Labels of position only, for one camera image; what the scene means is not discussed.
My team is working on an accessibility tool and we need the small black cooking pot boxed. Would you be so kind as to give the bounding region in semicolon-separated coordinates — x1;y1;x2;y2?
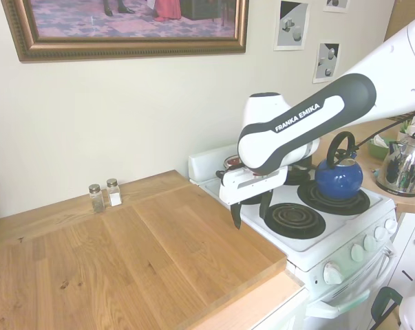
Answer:
215;161;246;180

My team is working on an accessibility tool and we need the white electric stove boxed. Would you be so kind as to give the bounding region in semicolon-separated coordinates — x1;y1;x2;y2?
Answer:
188;144;399;330

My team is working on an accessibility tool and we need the small black coil burner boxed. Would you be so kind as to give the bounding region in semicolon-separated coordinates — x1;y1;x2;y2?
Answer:
264;201;327;239

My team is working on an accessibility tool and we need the gold framed painting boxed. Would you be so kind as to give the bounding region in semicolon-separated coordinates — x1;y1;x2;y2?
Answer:
0;0;250;63

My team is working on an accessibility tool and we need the stainless steel electric kettle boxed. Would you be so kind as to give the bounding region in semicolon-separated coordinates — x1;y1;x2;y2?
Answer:
375;130;415;197

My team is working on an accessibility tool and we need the large black coil burner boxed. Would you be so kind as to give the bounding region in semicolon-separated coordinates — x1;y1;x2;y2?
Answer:
297;180;370;217

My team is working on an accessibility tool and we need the white cabinet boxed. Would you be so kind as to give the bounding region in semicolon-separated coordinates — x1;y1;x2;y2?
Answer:
387;212;415;296

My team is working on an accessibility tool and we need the large grey paper print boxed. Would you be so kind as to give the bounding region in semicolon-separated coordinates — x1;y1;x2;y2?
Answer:
274;0;310;52

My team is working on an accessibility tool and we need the dark metal clamp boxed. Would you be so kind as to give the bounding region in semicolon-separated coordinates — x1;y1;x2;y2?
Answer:
371;287;404;330

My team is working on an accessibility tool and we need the cropped grey paper print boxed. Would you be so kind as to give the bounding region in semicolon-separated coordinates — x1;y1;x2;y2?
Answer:
323;0;351;14

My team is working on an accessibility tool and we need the green container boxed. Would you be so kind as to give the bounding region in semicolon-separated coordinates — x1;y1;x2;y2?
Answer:
366;135;392;159

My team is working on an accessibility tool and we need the small grey paper print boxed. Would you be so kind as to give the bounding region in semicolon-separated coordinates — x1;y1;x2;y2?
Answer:
312;43;342;84

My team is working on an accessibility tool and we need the blue enamel kettle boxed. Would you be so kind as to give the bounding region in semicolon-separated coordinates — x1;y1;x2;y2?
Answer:
313;131;365;200

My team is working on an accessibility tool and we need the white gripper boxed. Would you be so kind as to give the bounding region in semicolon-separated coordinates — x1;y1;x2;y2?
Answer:
219;166;290;230

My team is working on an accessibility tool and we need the glass pepper shaker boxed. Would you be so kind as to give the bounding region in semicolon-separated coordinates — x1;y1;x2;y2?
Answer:
88;184;107;213

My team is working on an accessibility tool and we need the wooden butcher block board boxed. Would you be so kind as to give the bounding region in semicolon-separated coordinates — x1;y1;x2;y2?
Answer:
0;169;287;330

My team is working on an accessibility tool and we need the glass salt shaker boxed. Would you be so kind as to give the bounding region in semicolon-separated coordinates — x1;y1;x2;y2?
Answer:
106;178;123;207

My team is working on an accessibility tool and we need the small green plant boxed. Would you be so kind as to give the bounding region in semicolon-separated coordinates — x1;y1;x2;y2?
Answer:
398;118;415;135

